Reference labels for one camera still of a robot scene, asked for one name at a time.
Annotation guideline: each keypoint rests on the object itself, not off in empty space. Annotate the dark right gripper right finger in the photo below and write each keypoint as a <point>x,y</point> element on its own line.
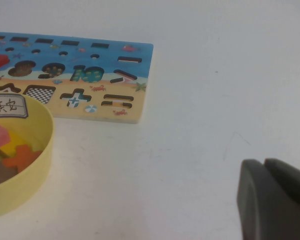
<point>290,175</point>

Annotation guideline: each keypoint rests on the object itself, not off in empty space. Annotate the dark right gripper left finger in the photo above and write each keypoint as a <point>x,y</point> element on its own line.
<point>260,205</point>

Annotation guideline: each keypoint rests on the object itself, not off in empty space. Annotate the colourful wooden number puzzle board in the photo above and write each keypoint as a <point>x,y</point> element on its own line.
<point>100,63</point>

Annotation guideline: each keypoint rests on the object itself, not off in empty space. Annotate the yellow plastic bowl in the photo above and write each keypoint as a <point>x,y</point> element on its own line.
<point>27,180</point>

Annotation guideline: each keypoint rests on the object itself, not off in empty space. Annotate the orange wooden cross piece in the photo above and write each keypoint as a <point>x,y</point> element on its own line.
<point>25,158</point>

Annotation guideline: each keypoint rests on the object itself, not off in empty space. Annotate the brown wooden block piece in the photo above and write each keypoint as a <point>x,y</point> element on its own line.
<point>1,173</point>

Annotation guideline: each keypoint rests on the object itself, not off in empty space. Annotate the white handwritten label, yellow bowl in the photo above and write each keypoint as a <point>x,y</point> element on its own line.
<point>7,106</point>

